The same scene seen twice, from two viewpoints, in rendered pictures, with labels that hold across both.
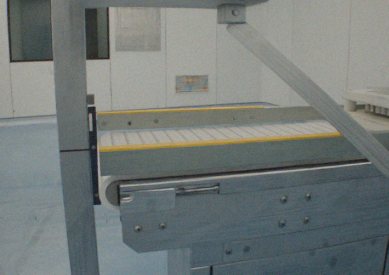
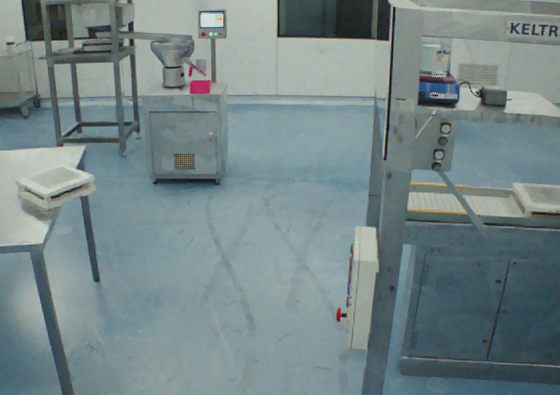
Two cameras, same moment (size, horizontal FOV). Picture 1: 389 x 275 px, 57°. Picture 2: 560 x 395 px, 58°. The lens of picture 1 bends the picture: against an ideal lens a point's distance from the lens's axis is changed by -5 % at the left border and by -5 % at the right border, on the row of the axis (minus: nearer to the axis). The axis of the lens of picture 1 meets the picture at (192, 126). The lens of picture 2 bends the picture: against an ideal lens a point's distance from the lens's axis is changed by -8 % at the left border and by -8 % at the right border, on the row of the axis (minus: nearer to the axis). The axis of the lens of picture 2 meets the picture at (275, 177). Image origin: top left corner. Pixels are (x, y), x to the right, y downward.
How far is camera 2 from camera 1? 1.59 m
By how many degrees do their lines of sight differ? 24
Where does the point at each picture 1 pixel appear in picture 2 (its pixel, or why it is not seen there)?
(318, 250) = (471, 257)
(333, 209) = (474, 241)
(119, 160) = not seen: hidden behind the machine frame
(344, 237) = (484, 254)
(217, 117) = (443, 189)
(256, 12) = not seen: outside the picture
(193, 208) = (419, 231)
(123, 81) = not seen: hidden behind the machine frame
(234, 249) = (434, 249)
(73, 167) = (374, 203)
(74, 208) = (371, 221)
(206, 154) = (426, 215)
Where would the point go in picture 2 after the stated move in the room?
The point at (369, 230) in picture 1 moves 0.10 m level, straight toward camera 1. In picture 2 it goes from (497, 254) to (484, 262)
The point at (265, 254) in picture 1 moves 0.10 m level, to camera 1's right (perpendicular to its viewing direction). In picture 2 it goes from (447, 253) to (472, 258)
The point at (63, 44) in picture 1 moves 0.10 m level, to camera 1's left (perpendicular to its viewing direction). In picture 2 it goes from (376, 150) to (353, 146)
